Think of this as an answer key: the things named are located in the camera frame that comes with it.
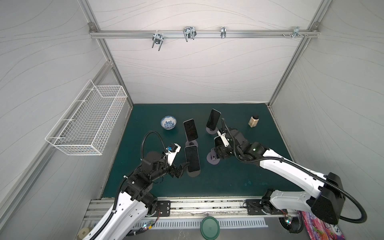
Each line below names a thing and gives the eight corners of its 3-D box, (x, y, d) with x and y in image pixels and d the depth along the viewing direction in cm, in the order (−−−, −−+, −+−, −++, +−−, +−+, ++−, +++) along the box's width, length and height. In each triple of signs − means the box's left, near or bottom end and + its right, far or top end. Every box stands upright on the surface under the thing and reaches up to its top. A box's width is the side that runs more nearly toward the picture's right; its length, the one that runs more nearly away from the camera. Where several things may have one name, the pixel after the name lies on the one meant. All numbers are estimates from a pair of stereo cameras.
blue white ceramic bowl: (160, 131, 107) (159, 127, 103) (163, 119, 114) (161, 115, 110) (175, 131, 107) (175, 127, 103) (177, 119, 114) (176, 115, 110)
